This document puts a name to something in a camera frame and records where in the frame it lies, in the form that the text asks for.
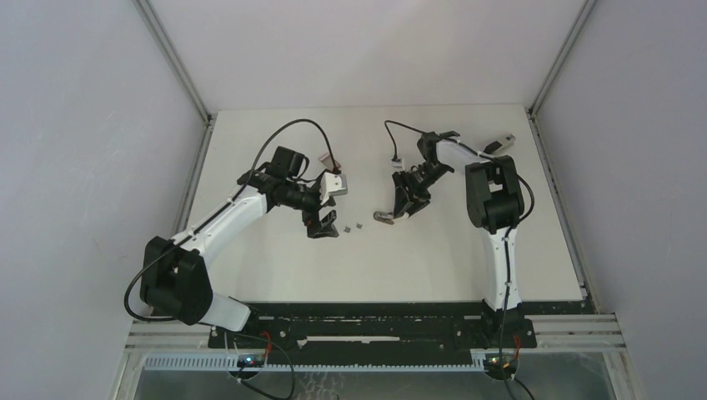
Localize left controller board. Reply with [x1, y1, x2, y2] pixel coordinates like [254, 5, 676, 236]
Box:
[237, 354, 266, 369]

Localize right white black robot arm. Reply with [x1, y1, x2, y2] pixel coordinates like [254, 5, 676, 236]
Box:
[386, 131, 525, 313]

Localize white slotted cable duct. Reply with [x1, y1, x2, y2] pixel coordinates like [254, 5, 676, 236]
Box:
[143, 353, 485, 373]

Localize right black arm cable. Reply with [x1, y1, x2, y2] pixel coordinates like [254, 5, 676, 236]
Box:
[384, 120, 536, 400]

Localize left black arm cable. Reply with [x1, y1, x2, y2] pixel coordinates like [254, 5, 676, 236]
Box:
[123, 118, 339, 323]

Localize controller board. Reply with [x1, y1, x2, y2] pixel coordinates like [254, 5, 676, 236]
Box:
[484, 355, 516, 370]
[237, 354, 266, 369]

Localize aluminium frame rails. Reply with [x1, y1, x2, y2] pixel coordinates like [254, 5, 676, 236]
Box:
[124, 314, 625, 353]

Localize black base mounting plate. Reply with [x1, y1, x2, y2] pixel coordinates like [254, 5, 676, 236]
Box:
[193, 300, 594, 366]

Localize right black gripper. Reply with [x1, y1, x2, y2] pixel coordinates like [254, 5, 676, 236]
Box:
[394, 162, 453, 218]

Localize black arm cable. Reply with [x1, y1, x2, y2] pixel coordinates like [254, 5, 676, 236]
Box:
[123, 118, 339, 323]
[384, 120, 536, 400]

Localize right controller board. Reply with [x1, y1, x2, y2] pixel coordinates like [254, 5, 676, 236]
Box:
[484, 355, 516, 370]

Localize black silver stapler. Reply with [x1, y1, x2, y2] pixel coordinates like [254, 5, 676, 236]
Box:
[484, 133, 516, 156]

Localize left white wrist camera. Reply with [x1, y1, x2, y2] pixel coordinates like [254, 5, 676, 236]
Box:
[318, 172, 348, 205]

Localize open red staple box tray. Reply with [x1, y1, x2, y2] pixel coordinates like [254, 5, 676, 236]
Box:
[318, 152, 341, 171]

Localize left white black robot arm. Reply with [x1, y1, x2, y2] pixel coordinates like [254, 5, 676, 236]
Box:
[133, 147, 348, 348]

